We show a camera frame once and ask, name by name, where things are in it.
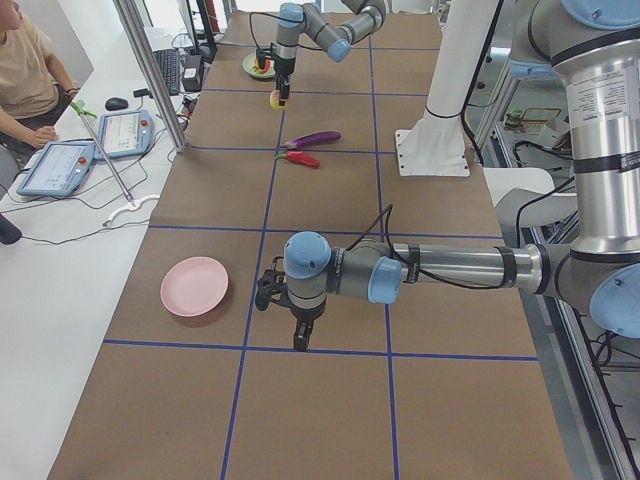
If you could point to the white chair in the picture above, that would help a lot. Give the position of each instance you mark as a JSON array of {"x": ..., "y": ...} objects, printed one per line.
[{"x": 511, "y": 188}]

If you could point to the aluminium frame post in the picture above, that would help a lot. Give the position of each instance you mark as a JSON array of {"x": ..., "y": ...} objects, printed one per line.
[{"x": 133, "y": 26}]

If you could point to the red yellow pomegranate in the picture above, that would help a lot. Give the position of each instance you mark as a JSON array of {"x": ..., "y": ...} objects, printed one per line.
[{"x": 261, "y": 65}]

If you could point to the black keyboard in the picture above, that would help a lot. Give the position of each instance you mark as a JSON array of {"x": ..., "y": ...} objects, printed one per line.
[{"x": 168, "y": 62}]

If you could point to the near blue teach pendant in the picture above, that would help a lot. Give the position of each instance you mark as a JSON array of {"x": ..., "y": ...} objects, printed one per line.
[{"x": 59, "y": 169}]

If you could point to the purple eggplant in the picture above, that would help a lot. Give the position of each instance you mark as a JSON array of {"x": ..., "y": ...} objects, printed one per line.
[{"x": 312, "y": 139}]

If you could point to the blue teach pendant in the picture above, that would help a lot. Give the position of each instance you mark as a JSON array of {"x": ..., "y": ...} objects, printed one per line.
[
  {"x": 126, "y": 133},
  {"x": 59, "y": 169}
]

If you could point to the green plate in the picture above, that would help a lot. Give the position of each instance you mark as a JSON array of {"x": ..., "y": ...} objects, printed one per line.
[{"x": 251, "y": 67}]

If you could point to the seated person beige shirt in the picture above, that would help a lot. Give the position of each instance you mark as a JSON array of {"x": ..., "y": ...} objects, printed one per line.
[{"x": 36, "y": 87}]

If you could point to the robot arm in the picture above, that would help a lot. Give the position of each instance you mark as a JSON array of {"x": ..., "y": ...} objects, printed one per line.
[
  {"x": 594, "y": 48},
  {"x": 295, "y": 20}
]

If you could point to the white camera stand column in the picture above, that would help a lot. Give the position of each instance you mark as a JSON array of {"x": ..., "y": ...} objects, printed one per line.
[{"x": 435, "y": 145}]

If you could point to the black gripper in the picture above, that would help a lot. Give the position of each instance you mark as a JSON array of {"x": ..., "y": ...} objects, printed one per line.
[
  {"x": 284, "y": 68},
  {"x": 305, "y": 315}
]

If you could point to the red chili pepper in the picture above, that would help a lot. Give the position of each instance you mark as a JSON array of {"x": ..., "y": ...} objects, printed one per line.
[{"x": 300, "y": 158}]

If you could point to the pink plate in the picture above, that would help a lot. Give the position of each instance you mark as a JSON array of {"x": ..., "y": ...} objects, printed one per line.
[{"x": 194, "y": 286}]

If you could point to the yellow pink peach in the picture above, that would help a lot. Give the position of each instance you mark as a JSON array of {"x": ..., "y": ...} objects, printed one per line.
[{"x": 276, "y": 102}]

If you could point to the metal reacher stick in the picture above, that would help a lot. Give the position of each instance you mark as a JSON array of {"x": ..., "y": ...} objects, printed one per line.
[{"x": 83, "y": 115}]

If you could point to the far blue teach pendant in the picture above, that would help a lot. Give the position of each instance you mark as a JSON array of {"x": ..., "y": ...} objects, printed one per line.
[{"x": 126, "y": 133}]

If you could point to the black computer mouse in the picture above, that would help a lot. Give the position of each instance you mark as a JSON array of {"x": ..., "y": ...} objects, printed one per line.
[{"x": 116, "y": 104}]

